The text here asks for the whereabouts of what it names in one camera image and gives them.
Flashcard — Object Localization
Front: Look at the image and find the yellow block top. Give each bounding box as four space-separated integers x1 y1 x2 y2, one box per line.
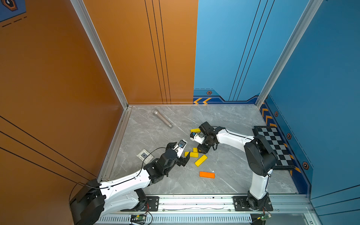
190 128 201 133

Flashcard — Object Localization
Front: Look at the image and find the yellow block bottom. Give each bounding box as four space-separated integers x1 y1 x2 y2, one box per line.
184 152 199 158

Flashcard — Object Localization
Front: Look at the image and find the orange block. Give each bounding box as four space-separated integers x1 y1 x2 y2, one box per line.
199 171 215 179

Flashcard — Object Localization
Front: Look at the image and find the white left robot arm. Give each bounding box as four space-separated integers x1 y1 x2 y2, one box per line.
69 140 190 225

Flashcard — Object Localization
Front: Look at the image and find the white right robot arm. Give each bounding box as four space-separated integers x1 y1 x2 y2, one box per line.
190 122 278 211

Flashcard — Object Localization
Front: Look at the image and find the small square tag card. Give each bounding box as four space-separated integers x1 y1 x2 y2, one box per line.
137 149 154 164

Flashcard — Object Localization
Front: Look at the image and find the grey metal microphone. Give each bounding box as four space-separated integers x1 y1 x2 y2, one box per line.
153 110 173 128

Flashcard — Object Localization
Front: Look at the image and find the left green circuit board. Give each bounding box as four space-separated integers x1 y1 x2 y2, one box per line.
130 214 147 225

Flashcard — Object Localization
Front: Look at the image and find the green circuit board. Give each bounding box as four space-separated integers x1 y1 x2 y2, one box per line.
250 214 272 225
130 214 147 225

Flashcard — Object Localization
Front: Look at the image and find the black white chessboard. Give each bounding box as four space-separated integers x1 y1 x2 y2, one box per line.
253 126 295 171

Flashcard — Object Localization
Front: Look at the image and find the right green circuit board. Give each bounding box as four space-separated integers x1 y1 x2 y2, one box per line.
250 214 272 225

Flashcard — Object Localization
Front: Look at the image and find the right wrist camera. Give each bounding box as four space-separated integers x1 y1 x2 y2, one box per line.
195 133 205 144

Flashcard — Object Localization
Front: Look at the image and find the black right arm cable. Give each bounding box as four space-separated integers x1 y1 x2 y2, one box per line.
210 126 255 152

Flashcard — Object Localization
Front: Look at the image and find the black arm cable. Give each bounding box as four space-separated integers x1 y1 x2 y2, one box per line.
69 147 168 203
210 126 255 152

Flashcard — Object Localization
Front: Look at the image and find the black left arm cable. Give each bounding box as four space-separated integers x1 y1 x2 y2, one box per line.
69 147 168 203

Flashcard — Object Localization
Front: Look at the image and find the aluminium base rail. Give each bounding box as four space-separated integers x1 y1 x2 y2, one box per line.
96 194 321 225

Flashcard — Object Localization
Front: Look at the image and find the left corner aluminium post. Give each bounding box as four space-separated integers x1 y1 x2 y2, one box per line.
70 0 128 110

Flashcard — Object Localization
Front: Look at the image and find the corner aluminium post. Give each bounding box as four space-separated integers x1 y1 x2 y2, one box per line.
70 0 128 110
255 0 323 109

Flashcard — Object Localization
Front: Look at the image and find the right corner aluminium post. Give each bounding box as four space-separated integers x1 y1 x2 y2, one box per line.
255 0 323 109

